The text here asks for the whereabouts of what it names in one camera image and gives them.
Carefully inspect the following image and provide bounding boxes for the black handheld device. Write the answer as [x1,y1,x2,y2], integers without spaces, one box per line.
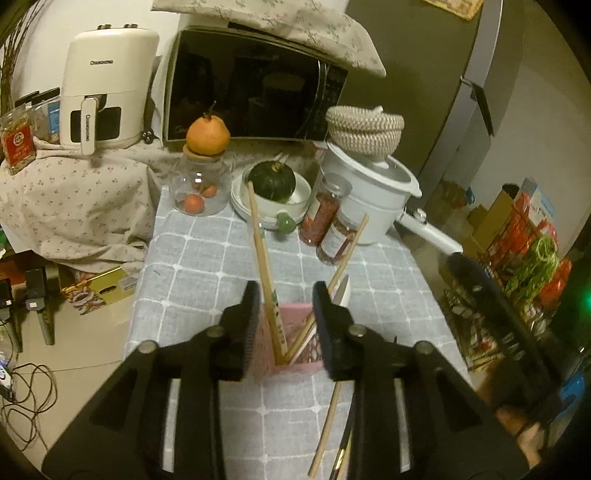
[23,268,56,344]

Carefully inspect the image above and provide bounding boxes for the grey checked tablecloth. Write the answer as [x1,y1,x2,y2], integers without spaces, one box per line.
[122,185,476,480]

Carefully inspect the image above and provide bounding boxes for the black cable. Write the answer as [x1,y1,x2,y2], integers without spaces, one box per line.
[0,362,58,448]

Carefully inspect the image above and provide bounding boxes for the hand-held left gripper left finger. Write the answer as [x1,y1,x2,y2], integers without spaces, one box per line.
[41,281,264,480]

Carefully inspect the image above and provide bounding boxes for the red plastic bag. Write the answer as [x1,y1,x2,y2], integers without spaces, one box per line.
[540,258,573,305]
[510,191,541,241]

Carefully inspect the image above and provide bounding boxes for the floral microwave cover cloth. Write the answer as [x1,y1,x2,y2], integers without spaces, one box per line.
[151,0,387,77]

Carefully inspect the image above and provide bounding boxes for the red label jar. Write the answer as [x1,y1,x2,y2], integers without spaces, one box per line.
[0,111,38,175]

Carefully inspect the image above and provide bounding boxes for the pink perforated plastic basket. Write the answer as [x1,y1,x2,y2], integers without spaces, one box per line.
[247,302,326,377]

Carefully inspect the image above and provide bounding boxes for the large orange fruit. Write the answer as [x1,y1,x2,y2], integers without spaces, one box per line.
[185,102,230,157]

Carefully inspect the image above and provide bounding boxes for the clear glass jar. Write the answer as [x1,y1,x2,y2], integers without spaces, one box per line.
[170,145,232,217]

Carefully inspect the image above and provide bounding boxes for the blue and white box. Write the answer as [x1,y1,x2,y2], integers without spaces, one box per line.
[517,178,559,232]

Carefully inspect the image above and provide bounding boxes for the plain wooden chopstick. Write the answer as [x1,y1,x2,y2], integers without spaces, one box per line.
[307,382,342,478]
[285,213,370,364]

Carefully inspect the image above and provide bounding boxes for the white plastic spoon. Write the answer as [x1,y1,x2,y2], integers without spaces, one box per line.
[330,274,352,308]

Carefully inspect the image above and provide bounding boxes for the floral beige cloth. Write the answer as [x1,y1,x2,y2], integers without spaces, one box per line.
[0,138,160,278]

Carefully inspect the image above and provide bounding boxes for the white air fryer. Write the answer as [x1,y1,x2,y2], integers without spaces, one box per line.
[60,23,160,155]

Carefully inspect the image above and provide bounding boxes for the patterned cardboard box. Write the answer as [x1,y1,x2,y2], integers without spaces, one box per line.
[61,267,139,317]

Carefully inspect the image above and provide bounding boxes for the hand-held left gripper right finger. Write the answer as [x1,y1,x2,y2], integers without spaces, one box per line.
[311,281,529,480]

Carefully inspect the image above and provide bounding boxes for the black chopstick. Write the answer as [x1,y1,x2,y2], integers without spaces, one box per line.
[330,406,356,480]

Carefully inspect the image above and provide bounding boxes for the clear container with black lid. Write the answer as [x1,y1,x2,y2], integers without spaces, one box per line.
[16,90,63,144]

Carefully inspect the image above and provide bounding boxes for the black microwave oven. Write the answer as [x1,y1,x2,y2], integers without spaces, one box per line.
[163,25,349,143]

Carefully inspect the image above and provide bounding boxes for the grey refrigerator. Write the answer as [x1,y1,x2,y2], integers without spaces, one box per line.
[346,0,525,241]

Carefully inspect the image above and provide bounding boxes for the spice jar with red contents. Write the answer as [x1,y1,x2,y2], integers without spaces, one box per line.
[299,173,352,245]
[316,215,363,266]

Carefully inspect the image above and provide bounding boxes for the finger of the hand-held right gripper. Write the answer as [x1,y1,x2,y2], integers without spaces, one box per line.
[443,253,561,416]

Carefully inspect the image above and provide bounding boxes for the black wire rack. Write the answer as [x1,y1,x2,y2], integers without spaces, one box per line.
[443,217,573,370]

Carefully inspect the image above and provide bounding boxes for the person's right hand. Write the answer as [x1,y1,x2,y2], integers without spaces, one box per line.
[496,406,546,467]

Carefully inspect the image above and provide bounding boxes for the white electric cooking pot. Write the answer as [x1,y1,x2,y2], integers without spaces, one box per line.
[318,141,465,254]

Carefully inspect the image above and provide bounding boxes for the stack of white bowls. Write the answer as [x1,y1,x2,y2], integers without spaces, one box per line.
[229,167,312,230]

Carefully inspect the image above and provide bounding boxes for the woven rope basket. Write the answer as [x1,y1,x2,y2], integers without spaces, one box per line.
[325,105,406,158]

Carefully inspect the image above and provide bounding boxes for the green pumpkin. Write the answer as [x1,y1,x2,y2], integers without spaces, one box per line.
[248,161,295,201]

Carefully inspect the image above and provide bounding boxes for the brown cardboard box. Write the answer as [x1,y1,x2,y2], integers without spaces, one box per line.
[462,187,518,259]

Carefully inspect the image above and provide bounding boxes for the dry branches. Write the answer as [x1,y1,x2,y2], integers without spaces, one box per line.
[0,0,47,116]

